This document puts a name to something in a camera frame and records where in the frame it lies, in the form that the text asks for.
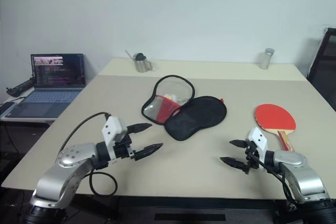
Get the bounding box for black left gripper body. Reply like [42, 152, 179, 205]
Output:
[114, 132, 137, 161]

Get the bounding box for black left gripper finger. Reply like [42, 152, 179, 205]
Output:
[133, 142, 164, 162]
[128, 123, 153, 134]

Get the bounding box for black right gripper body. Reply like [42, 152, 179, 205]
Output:
[244, 140, 264, 175]

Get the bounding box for red table tennis paddle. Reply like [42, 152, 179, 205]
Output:
[254, 103, 297, 152]

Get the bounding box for white yellow ball packet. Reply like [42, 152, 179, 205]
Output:
[164, 93, 184, 104]

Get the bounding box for black red paddle case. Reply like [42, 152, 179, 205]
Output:
[141, 74, 228, 142]

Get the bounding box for steel watering can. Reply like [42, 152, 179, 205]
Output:
[124, 50, 154, 73]

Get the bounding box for metal shaker bottle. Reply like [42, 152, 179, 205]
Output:
[259, 48, 276, 70]

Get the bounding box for open blue laptop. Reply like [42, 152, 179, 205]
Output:
[1, 53, 87, 119]

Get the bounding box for black office chair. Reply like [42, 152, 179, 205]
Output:
[307, 27, 336, 112]

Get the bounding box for long black device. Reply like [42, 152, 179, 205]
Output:
[6, 77, 35, 97]

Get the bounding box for black phone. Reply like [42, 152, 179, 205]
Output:
[0, 101, 16, 116]

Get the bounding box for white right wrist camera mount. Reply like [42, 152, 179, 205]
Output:
[248, 126, 269, 169]

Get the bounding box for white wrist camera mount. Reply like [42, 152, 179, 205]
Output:
[248, 126, 269, 169]
[101, 115, 129, 162]

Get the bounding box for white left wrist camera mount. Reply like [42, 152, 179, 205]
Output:
[101, 115, 129, 162]

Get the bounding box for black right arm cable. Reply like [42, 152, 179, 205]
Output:
[246, 150, 299, 209]

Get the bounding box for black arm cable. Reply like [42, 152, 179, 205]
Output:
[246, 150, 299, 209]
[58, 112, 118, 197]

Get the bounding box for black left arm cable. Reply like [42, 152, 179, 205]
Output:
[58, 112, 118, 197]

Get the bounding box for black table frame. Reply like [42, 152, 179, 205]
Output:
[76, 194, 289, 224]

